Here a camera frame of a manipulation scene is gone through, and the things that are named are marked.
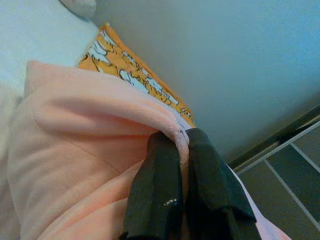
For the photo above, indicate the pink plush pillow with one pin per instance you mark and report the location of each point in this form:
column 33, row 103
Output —
column 75, row 150

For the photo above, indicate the yellow cartoon egg blanket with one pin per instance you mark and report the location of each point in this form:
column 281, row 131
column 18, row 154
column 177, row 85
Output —
column 117, row 60

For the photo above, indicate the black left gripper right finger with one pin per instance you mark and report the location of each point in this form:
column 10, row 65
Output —
column 210, row 190

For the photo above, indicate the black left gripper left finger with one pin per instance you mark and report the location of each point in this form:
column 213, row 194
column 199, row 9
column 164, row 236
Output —
column 155, row 195

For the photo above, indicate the white quilted mattress pad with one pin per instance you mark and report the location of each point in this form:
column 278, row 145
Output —
column 37, row 32

